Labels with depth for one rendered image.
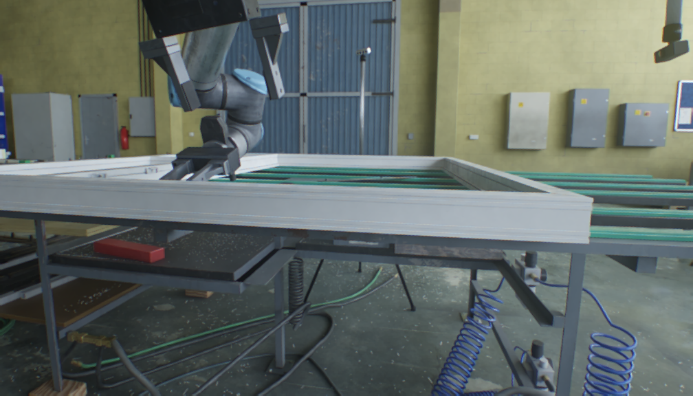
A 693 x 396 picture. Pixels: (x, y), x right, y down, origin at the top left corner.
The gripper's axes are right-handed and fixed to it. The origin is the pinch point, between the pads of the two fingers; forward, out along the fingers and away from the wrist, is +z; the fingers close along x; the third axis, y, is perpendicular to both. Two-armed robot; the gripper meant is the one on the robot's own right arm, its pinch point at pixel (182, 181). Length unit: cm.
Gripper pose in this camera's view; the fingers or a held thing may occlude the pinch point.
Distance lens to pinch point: 76.0
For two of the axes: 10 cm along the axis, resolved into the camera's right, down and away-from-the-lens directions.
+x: -9.9, -0.3, 1.6
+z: -1.5, 4.4, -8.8
